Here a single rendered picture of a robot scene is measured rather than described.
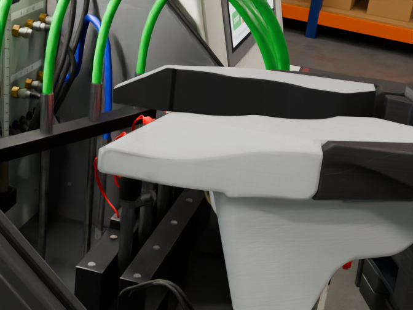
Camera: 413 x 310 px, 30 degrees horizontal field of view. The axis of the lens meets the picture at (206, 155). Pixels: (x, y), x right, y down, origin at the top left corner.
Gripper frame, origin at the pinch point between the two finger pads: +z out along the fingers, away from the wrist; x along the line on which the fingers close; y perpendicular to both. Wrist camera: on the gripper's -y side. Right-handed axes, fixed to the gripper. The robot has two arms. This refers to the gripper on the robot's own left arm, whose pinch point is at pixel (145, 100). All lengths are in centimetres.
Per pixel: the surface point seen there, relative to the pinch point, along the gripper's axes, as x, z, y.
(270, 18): 63, -14, 3
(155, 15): 94, -1, 7
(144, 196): 71, -2, 28
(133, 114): 95, 1, 23
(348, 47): 570, -159, 68
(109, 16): 88, 5, 8
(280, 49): 63, -15, 7
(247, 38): 132, -21, 14
